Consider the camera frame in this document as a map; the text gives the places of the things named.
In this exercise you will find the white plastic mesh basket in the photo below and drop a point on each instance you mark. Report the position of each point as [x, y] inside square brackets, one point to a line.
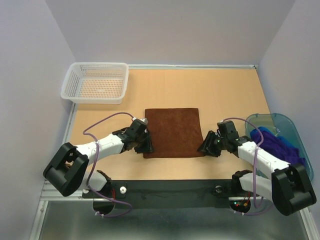
[95, 83]

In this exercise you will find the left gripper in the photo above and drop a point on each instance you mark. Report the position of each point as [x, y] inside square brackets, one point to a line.
[147, 146]

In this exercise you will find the brown towel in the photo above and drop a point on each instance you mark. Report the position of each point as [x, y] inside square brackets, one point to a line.
[174, 132]

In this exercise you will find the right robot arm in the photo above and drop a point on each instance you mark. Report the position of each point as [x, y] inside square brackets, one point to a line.
[286, 185]

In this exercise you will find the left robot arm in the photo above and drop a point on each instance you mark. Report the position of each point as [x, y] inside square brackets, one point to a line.
[67, 170]

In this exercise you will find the aluminium frame rail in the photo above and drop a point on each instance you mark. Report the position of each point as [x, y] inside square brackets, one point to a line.
[48, 192]

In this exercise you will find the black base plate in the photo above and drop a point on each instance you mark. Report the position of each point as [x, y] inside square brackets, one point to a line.
[176, 194]

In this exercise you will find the purple towel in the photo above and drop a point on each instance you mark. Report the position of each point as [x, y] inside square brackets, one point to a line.
[280, 147]

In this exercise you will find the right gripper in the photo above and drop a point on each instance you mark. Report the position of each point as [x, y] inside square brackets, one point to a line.
[207, 146]

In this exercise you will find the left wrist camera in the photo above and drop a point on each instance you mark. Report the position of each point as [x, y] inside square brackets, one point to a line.
[144, 120]

